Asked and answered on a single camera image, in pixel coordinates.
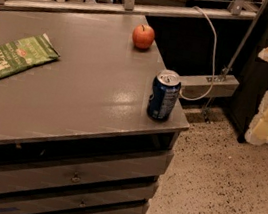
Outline grey metal base block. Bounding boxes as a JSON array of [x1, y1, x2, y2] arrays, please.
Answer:
[[180, 75, 239, 101]]

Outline middle grey drawer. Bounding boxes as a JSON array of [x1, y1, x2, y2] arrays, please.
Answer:
[[0, 177, 158, 214]]

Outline red apple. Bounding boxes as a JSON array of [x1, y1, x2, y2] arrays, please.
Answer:
[[132, 24, 155, 50]]

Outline blue pepsi can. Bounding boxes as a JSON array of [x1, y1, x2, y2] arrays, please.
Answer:
[[147, 69, 181, 120]]

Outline white cable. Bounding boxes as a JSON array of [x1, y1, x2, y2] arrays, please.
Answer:
[[177, 5, 226, 105]]

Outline diagonal metal rod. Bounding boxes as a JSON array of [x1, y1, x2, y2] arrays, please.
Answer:
[[218, 0, 268, 82]]

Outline top grey drawer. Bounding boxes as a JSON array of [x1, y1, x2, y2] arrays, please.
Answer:
[[0, 150, 173, 194]]

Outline grey metal rail frame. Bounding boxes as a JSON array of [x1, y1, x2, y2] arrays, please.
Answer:
[[0, 0, 268, 53]]

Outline green chip bag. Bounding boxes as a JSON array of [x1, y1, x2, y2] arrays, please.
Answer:
[[0, 34, 60, 80]]

